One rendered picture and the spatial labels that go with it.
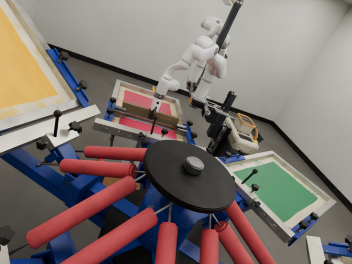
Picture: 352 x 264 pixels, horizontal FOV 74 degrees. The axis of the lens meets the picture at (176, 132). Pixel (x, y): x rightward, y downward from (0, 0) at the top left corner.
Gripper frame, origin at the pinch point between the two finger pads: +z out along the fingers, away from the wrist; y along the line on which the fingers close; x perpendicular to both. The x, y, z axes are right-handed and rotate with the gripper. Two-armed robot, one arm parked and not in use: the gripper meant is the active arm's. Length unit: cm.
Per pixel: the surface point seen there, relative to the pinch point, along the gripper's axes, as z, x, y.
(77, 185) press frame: -2, 32, -81
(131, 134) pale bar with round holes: -0.7, 12.8, -33.6
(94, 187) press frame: 1, 26, -78
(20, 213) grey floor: 103, 66, -16
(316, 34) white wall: -144, -340, 359
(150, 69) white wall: 62, -35, 362
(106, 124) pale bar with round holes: -1.7, 27.3, -32.8
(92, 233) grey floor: 102, 11, -24
